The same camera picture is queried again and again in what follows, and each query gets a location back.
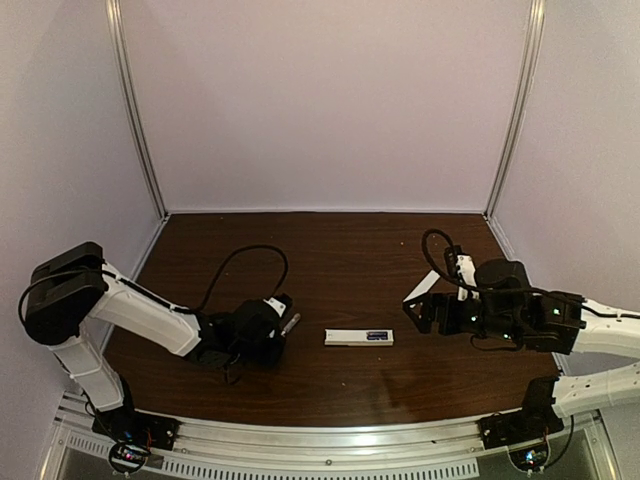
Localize aluminium front rail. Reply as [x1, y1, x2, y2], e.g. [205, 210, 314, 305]
[35, 393, 622, 479]

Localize white remote back cover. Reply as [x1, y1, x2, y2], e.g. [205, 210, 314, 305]
[403, 270, 440, 304]

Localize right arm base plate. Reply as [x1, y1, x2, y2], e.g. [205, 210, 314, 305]
[477, 410, 564, 449]

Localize perforated white cable duct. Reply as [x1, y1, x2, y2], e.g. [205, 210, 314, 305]
[55, 434, 480, 479]

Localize black camera cable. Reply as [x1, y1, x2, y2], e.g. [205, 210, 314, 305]
[199, 243, 290, 311]
[422, 228, 586, 306]

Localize left black camera cable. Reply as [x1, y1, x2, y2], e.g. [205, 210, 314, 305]
[199, 243, 290, 311]

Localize aluminium frame post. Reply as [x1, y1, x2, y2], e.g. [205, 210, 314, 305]
[105, 0, 169, 221]
[484, 0, 546, 221]

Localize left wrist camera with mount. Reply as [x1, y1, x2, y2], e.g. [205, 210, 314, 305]
[264, 297, 288, 318]

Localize white remote control body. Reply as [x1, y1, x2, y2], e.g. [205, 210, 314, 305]
[324, 329, 395, 347]

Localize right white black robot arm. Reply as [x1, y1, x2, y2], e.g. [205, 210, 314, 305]
[402, 255, 639, 444]

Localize right aluminium frame post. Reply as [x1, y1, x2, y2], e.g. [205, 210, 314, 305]
[484, 0, 546, 221]

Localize left aluminium frame post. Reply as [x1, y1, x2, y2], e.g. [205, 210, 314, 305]
[105, 0, 169, 221]

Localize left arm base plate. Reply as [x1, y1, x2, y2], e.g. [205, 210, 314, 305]
[92, 409, 181, 451]

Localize clear handle small screwdriver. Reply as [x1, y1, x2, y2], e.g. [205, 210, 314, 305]
[281, 313, 301, 337]

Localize purple battery left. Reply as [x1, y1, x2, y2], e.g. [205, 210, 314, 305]
[367, 330, 393, 338]

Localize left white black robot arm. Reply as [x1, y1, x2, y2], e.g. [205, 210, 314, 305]
[17, 241, 293, 445]

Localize right black camera cable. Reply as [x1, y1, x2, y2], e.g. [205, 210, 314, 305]
[422, 228, 586, 306]

